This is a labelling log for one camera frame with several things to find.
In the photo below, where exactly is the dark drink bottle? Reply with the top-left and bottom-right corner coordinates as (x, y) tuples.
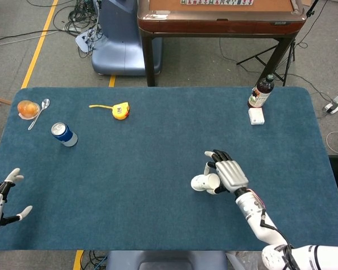
(247, 74), (276, 109)

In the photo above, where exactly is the blue table cloth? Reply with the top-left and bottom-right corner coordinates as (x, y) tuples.
(0, 86), (338, 251)

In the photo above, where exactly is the white power strip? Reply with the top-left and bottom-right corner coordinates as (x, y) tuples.
(323, 94), (338, 115)

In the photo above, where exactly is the white floral paper cup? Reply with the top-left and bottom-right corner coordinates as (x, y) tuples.
(190, 173), (221, 195)

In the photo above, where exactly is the small white box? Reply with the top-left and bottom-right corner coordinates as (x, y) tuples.
(248, 108), (266, 125)

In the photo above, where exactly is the silver spoon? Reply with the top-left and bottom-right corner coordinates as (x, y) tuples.
(28, 98), (51, 131)

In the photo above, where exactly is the black tripod stand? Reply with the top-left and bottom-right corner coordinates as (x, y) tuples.
(236, 0), (321, 87)

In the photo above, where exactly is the orange object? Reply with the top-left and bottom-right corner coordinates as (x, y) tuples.
(17, 100), (41, 120)

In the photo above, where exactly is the standing mahjong tile row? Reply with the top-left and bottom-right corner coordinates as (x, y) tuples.
(181, 0), (254, 6)

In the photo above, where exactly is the brown mahjong table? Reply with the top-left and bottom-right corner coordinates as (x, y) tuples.
(137, 0), (305, 87)

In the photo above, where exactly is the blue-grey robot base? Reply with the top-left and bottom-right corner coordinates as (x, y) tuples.
(91, 0), (163, 76)

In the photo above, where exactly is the blue and silver soda can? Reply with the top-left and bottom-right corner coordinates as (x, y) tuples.
(51, 122), (78, 147)

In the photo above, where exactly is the yellow tape measure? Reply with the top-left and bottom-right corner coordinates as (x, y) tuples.
(89, 101), (131, 121)

